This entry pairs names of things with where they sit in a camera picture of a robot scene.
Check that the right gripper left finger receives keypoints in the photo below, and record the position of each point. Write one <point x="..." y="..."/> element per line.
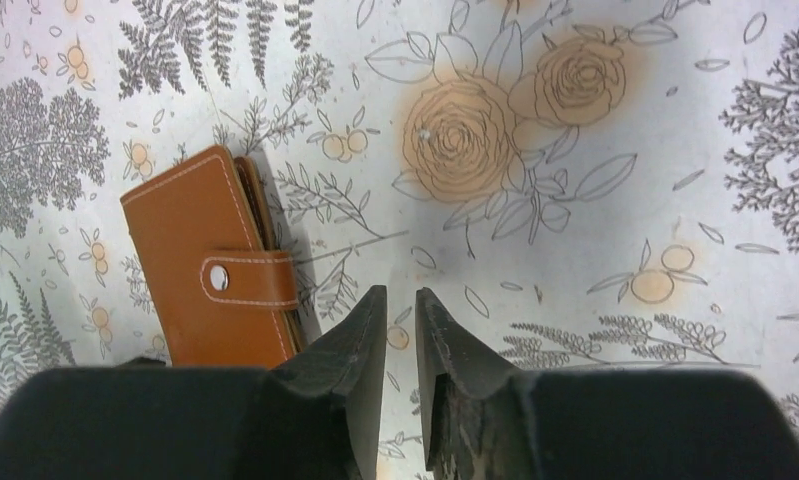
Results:
<point x="315" y="416"/>

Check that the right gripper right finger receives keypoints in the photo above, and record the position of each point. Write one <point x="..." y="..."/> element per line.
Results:
<point x="483" y="418"/>

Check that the brown leather card holder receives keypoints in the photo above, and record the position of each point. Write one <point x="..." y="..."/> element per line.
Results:
<point x="224" y="292"/>

